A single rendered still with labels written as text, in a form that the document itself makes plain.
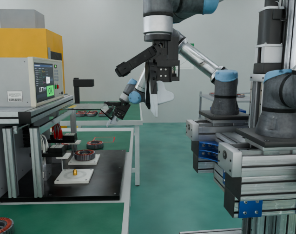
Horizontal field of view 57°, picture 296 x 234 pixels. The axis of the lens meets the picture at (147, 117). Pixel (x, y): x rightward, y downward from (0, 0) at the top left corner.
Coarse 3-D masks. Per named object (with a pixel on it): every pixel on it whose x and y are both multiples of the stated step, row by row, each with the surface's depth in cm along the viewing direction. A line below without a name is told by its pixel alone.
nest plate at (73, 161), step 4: (96, 156) 154; (72, 160) 147; (76, 160) 147; (92, 160) 147; (96, 160) 147; (68, 164) 143; (72, 164) 143; (76, 164) 144; (80, 164) 144; (84, 164) 144; (88, 164) 144; (92, 164) 144; (96, 164) 144
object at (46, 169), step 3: (45, 165) 127; (48, 165) 127; (45, 168) 124; (48, 168) 126; (51, 168) 130; (45, 171) 122; (48, 171) 126; (51, 171) 130; (45, 174) 123; (48, 174) 126; (51, 174) 130; (45, 177) 123; (48, 177) 126; (45, 180) 123
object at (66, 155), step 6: (42, 150) 124; (48, 150) 121; (54, 150) 121; (60, 150) 122; (30, 156) 121; (42, 156) 121; (48, 156) 122; (54, 156) 122; (60, 156) 122; (66, 156) 122; (42, 162) 125
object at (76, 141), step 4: (64, 136) 145; (68, 136) 145; (72, 136) 145; (76, 136) 150; (48, 140) 145; (52, 140) 145; (56, 140) 145; (60, 140) 145; (64, 140) 145; (68, 140) 145; (72, 140) 145; (76, 140) 150; (80, 140) 151; (56, 144) 146
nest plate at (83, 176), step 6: (60, 174) 128; (66, 174) 128; (72, 174) 128; (78, 174) 128; (84, 174) 128; (90, 174) 128; (60, 180) 121; (66, 180) 121; (72, 180) 121; (78, 180) 121; (84, 180) 121
